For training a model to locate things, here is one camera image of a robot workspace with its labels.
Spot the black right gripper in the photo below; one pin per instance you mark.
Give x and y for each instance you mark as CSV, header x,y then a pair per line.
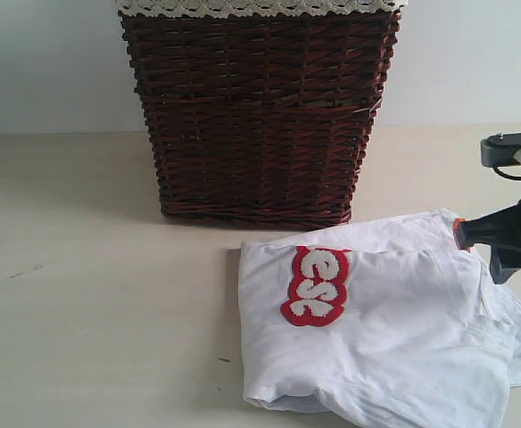
x,y
500,230

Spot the white lace fabric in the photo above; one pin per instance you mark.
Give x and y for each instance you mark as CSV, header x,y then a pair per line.
x,y
222,9

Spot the white t-shirt red lettering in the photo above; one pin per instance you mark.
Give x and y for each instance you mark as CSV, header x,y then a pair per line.
x,y
386,323

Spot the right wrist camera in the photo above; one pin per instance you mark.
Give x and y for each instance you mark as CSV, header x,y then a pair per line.
x,y
501,151

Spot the dark red wicker basket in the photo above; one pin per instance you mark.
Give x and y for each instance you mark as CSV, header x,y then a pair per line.
x,y
260,121

